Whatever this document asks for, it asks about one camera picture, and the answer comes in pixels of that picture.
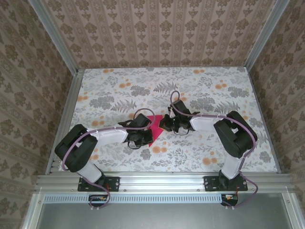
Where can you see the left aluminium side rail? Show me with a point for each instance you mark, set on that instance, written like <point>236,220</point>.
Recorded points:
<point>70,100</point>

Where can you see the aluminium corner post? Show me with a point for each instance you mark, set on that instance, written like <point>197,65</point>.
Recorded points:
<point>54,38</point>
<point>264,35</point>

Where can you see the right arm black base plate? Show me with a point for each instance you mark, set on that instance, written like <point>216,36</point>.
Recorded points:
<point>210,183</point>

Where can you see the aluminium side rail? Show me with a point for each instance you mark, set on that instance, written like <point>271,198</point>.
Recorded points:
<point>264,119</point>
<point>70,100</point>

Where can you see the left aluminium corner post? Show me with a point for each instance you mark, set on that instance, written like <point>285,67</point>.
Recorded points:
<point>54,38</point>

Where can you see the right aluminium side rail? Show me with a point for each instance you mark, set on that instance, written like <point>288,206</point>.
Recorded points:
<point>264,119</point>

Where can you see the right aluminium corner post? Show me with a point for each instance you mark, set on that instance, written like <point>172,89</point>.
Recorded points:
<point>264,35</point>

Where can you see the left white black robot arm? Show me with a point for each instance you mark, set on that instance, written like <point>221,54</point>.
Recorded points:
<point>76,152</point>

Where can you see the pink paper sheet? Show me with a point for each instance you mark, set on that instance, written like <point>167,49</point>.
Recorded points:
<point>156,126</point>

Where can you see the aluminium cross rail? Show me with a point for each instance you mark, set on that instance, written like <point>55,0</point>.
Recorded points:
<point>162,181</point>

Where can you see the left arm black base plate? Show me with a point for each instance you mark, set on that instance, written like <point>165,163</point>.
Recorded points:
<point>114,183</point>

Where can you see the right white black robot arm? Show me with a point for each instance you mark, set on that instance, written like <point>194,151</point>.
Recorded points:
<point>234,138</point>

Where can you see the floral table cover sheet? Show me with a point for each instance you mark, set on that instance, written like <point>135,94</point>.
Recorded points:
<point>190,78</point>

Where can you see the grey metal panel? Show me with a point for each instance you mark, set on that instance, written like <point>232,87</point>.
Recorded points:
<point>166,217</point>

